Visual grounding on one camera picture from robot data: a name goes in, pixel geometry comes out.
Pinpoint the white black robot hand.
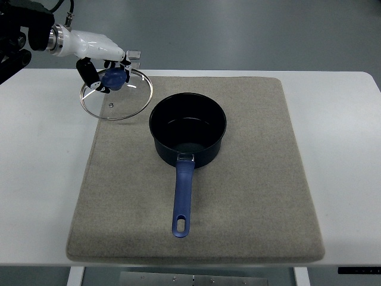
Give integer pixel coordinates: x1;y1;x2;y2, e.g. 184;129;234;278
46;24;132;94

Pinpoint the glass lid blue knob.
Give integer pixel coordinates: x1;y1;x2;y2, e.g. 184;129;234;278
79;69;154;121

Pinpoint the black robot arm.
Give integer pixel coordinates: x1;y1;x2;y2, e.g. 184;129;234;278
1;1;64;83

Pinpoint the upper metal floor plate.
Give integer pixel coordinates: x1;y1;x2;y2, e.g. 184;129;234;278
126;50;141;60

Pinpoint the metal floor plate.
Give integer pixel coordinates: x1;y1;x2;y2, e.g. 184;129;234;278
131;62;140;69
126;50;141;60

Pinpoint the lower metal floor plate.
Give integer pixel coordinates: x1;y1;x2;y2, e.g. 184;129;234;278
131;62;140;69

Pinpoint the white left table leg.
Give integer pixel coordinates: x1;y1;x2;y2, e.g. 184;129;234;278
67;266;85;286

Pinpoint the white table leg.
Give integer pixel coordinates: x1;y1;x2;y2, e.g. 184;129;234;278
67;266;85;286
293;267;311;286

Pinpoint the metal table crossbar plate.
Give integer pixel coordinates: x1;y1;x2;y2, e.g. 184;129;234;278
119;272;268;286

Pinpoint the beige fabric mat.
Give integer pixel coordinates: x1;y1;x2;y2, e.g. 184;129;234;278
66;76;325;265

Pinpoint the white right table leg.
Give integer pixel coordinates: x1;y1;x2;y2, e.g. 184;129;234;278
293;267;311;286

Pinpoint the black table control panel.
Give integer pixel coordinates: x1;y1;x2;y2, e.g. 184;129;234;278
338;266;381;275

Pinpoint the dark pot blue handle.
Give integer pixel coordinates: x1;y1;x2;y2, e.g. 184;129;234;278
149;92;227;238

